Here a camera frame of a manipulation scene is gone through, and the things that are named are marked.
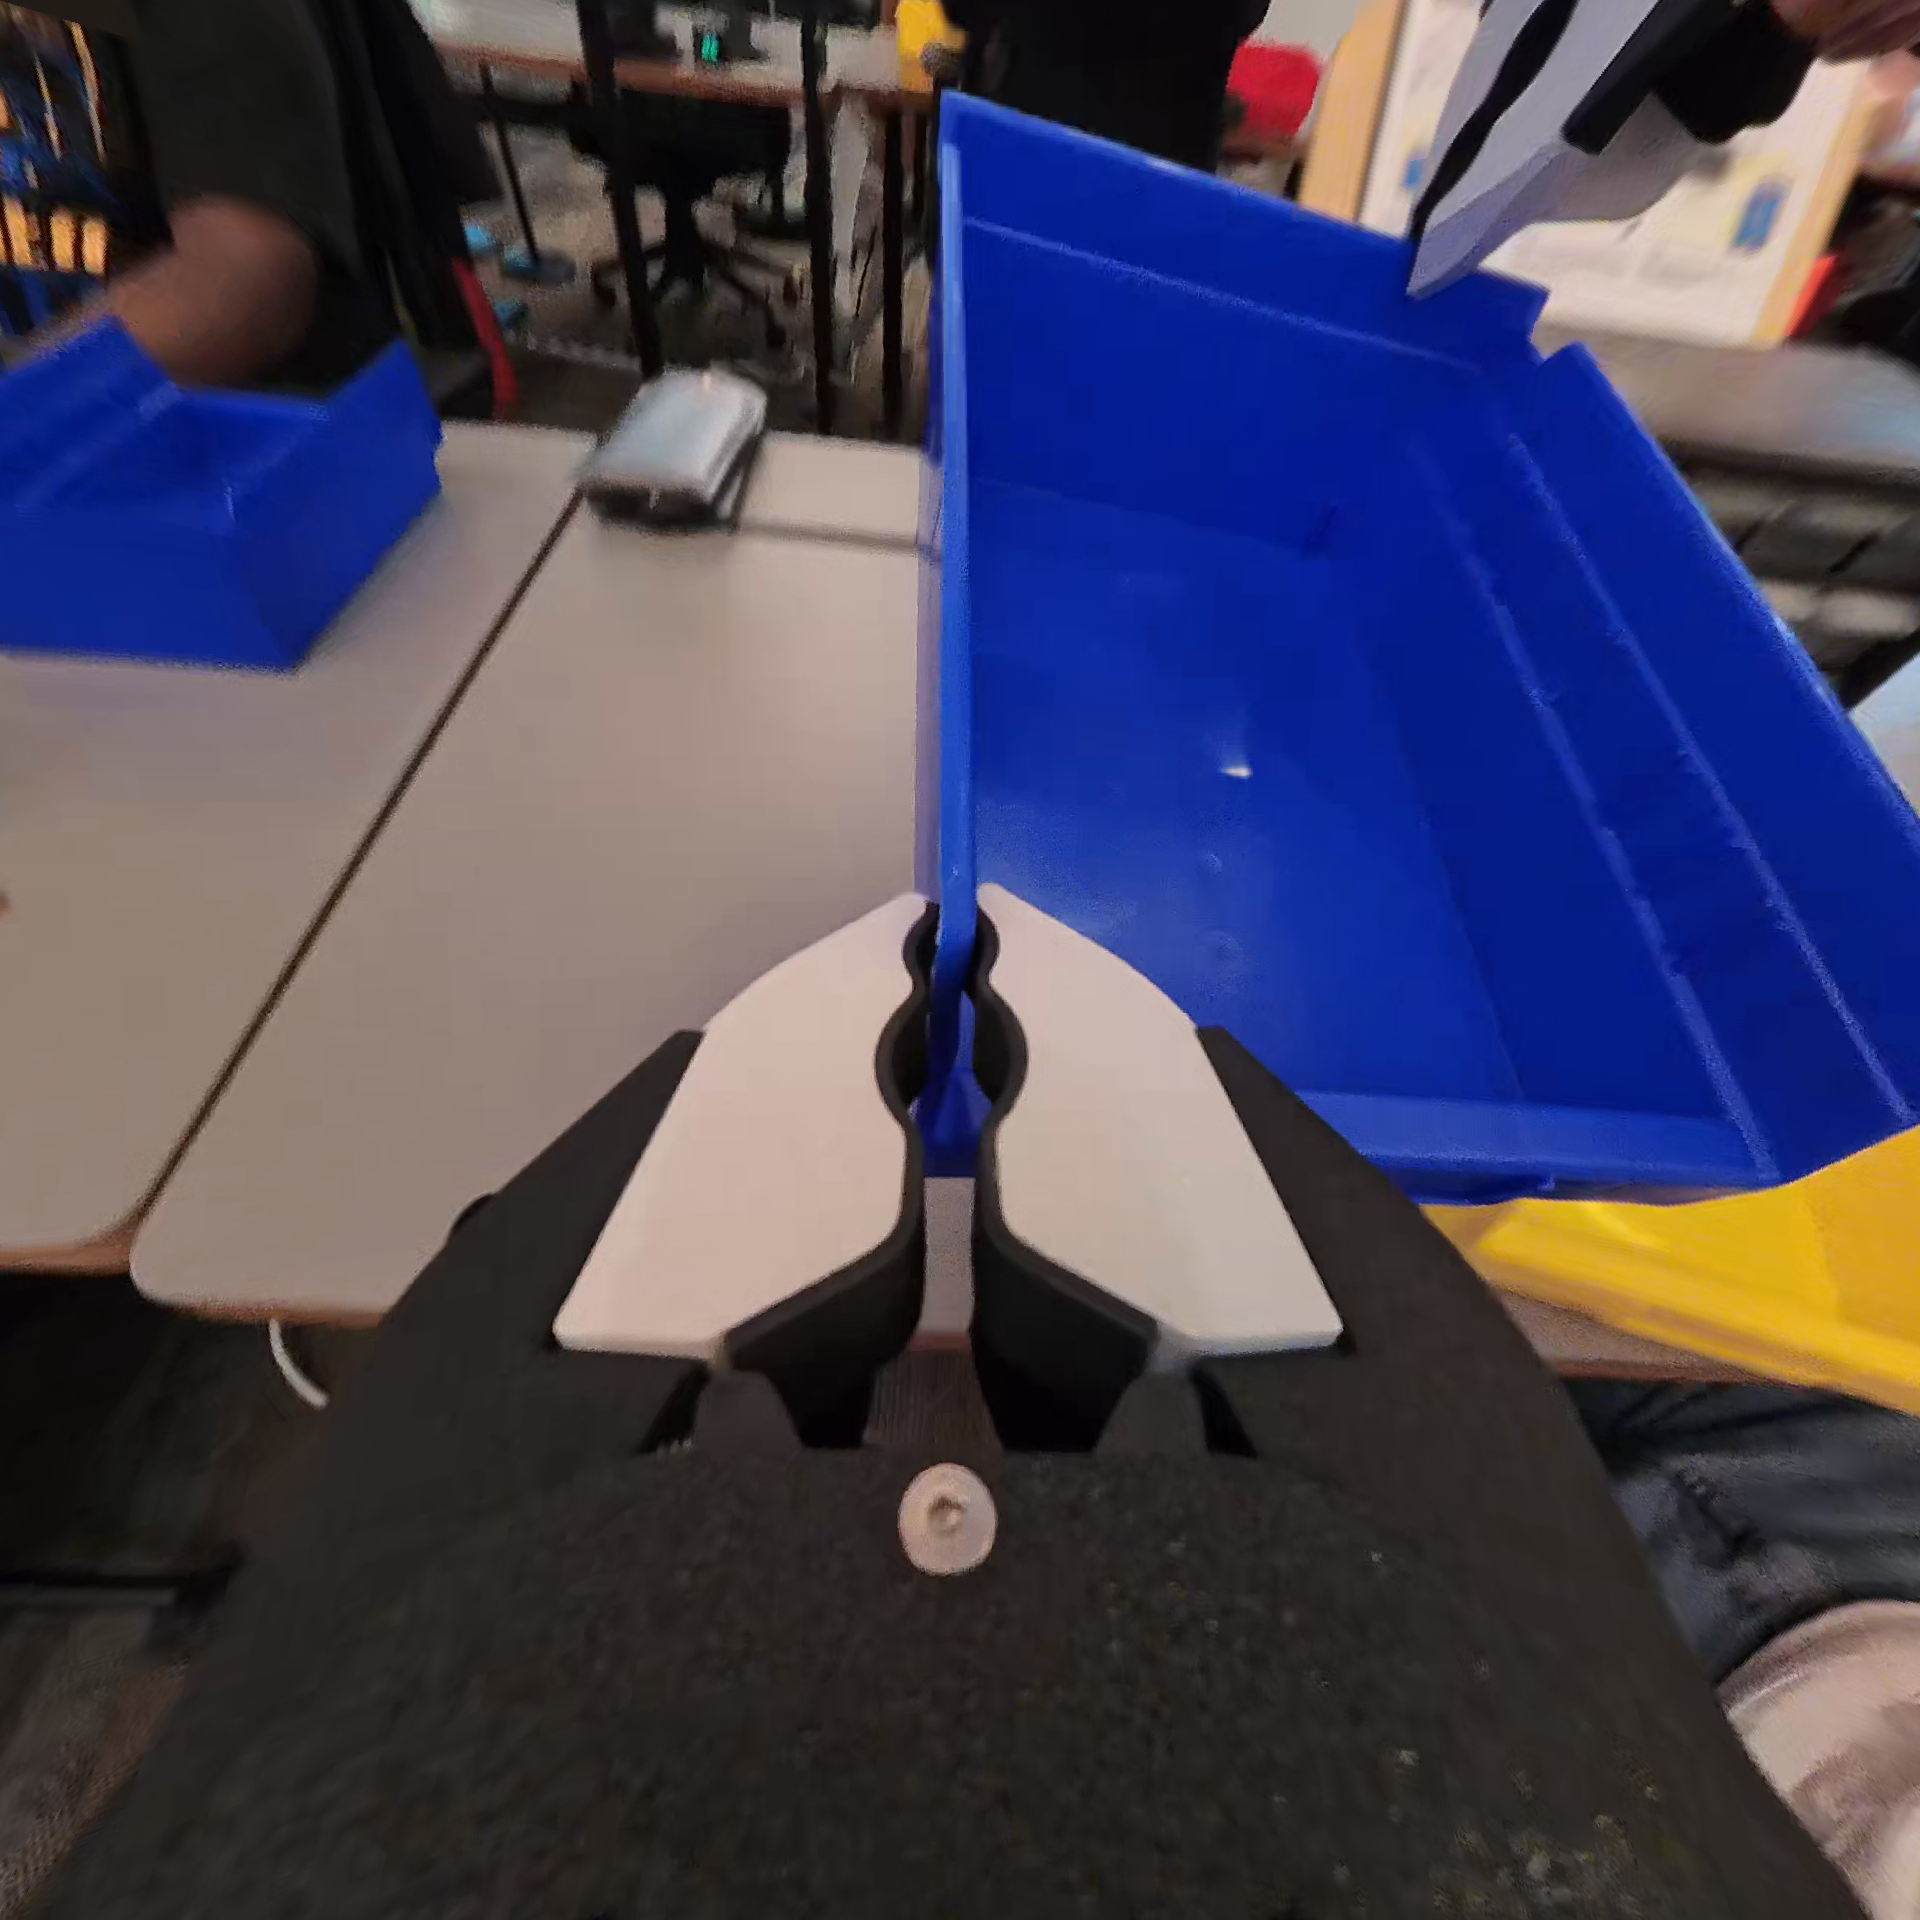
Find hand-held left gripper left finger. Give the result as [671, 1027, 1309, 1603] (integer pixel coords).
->
[552, 894, 930, 1450]

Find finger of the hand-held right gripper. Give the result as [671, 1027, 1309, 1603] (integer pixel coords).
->
[1404, 45, 1711, 301]
[1410, 0, 1577, 242]

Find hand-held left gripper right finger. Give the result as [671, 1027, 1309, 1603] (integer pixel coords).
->
[972, 885, 1343, 1450]

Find blue plastic bin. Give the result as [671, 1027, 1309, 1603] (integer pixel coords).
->
[912, 86, 1920, 1207]
[0, 312, 445, 673]

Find yellow plastic bin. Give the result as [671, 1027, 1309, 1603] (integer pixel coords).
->
[1423, 1125, 1920, 1416]

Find person's right hand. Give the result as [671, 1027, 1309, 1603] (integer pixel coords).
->
[1769, 0, 1920, 66]

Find tan wooden board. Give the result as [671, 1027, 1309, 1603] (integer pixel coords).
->
[1293, 0, 1411, 229]

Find instruction poster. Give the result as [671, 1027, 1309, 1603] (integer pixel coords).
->
[1356, 0, 1883, 350]

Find red object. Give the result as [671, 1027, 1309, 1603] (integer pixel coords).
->
[445, 255, 521, 427]
[1226, 43, 1326, 150]

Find grey padded pouch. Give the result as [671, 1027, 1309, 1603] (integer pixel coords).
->
[576, 367, 771, 504]

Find brown table black legs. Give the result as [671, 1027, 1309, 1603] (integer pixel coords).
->
[425, 22, 940, 441]

